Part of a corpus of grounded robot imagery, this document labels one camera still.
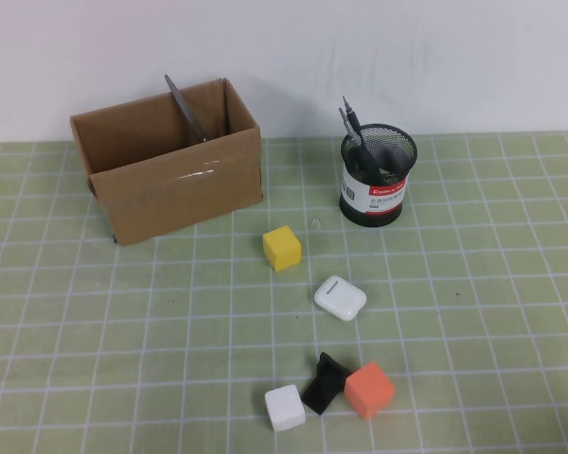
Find black plastic bracket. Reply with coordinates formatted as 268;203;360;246
301;351;351;416

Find orange cube block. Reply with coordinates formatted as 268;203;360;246
344;361;397;420

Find thick black screwdriver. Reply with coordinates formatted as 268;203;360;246
337;106;384;177

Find green grid cutting mat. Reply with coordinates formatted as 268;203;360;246
0;131;568;454

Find white earbuds case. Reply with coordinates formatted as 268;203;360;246
312;274;368;323

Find thin black screwdriver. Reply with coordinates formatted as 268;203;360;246
341;95;362;136

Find brown cardboard box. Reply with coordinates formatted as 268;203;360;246
69;77;264;246

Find red-handled scissors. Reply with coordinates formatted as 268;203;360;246
163;73;208;144

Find yellow cube block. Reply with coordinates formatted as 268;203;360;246
262;224;303;272

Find white cube block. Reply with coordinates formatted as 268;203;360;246
263;383;307;433

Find black mesh pen holder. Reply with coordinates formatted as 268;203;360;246
338;123;419;229

